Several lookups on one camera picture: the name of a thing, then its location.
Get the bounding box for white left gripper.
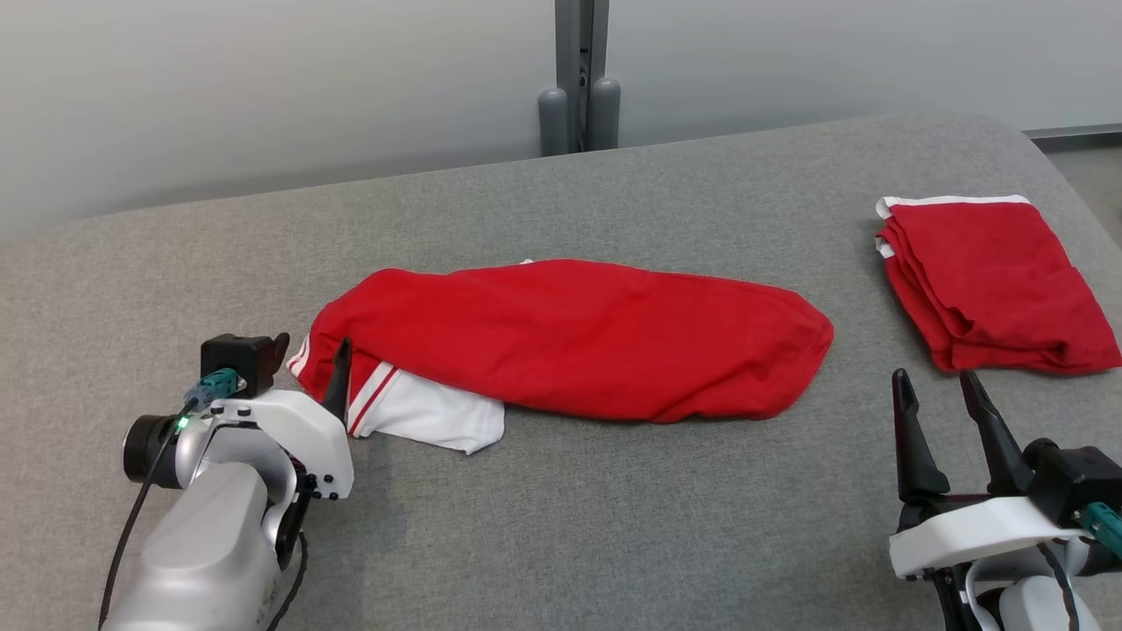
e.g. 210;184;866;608
209;337;356;502

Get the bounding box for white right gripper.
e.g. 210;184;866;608
888;369;1090;581

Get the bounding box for red shorts with white stripes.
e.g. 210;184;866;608
875;195;1122;376

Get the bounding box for red T-shirt with white sleeves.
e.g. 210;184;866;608
288;259;835;455

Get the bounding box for grey cylinder bumper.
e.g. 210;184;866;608
537;86;571;157
589;77;621;150

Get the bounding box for black cable with teal plug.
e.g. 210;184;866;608
1039;501;1122;631
98;368;242;631

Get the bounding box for thin black cable loop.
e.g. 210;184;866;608
263;530;309;631

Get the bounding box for grey metal post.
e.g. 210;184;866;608
554;0;610;154

